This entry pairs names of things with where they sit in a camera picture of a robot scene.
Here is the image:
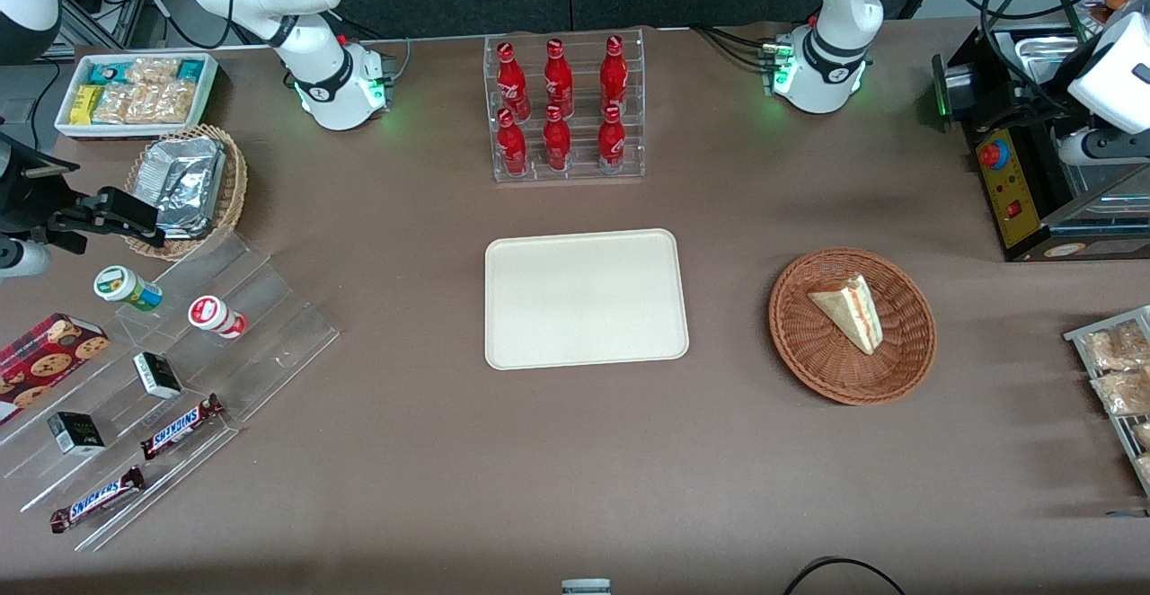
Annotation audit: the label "steel food pan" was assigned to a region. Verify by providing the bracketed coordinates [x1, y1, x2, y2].
[1015, 27, 1101, 70]

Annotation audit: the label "clear bag of crackers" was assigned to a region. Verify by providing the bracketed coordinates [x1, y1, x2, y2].
[126, 58, 181, 85]
[130, 81, 197, 124]
[94, 83, 136, 124]

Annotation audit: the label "cream plastic tray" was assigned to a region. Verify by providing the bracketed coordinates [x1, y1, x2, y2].
[484, 228, 690, 371]

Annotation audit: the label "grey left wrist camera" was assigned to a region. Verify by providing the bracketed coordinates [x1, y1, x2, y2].
[1056, 125, 1150, 166]

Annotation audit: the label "clear acrylic bottle rack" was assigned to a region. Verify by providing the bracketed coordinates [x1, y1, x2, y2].
[483, 27, 646, 184]

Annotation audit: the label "black food warmer display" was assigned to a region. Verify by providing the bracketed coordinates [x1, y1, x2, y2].
[930, 0, 1150, 263]

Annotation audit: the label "clear acrylic stepped stand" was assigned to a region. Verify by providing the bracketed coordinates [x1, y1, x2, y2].
[0, 231, 341, 553]

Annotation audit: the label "snickers chocolate bar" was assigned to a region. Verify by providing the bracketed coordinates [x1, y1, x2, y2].
[140, 394, 226, 461]
[49, 466, 146, 535]

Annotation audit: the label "small wicker basket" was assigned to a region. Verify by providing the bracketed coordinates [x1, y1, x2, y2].
[124, 124, 249, 262]

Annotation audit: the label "green lid yogurt bottle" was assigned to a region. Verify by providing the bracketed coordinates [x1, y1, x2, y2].
[93, 265, 164, 313]

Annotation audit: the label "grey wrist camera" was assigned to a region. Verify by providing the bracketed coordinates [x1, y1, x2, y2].
[0, 240, 52, 279]
[1056, 125, 1150, 166]

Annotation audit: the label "triangular sandwich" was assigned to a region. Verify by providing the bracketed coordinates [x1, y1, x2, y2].
[807, 273, 884, 356]

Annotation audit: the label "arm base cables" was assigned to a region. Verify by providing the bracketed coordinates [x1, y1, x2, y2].
[690, 23, 778, 70]
[337, 11, 414, 84]

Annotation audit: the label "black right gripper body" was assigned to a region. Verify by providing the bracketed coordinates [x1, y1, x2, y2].
[0, 132, 82, 238]

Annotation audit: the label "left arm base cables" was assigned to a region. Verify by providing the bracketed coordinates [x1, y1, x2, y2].
[690, 23, 778, 70]

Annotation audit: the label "large round wicker basket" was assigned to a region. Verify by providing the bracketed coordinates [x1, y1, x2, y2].
[768, 247, 938, 407]

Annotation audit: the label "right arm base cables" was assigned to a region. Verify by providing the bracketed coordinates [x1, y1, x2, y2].
[337, 11, 414, 84]

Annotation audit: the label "red cola bottle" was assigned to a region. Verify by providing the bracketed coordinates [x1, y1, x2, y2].
[497, 41, 531, 121]
[497, 108, 529, 176]
[597, 103, 627, 173]
[544, 38, 574, 118]
[543, 104, 572, 172]
[600, 34, 628, 115]

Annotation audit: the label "small black box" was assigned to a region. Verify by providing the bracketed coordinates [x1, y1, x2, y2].
[47, 411, 106, 457]
[133, 351, 183, 400]

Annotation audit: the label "silver foil pack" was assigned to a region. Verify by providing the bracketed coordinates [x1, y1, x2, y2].
[160, 214, 217, 239]
[135, 137, 227, 220]

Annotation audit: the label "black table edge cable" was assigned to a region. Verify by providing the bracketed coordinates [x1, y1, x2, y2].
[782, 557, 908, 595]

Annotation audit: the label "red cookie box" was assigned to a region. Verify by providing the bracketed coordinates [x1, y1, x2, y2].
[0, 312, 111, 425]

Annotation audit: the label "white plastic snack bin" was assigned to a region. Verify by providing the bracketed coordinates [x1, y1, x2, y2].
[54, 52, 219, 141]

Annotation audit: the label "red lid yogurt bottle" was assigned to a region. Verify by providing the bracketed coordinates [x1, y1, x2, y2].
[188, 295, 248, 340]

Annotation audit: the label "metal wire tray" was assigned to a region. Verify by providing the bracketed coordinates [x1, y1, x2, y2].
[1063, 306, 1150, 497]

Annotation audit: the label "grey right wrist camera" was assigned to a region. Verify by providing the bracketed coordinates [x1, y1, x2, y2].
[0, 240, 52, 279]

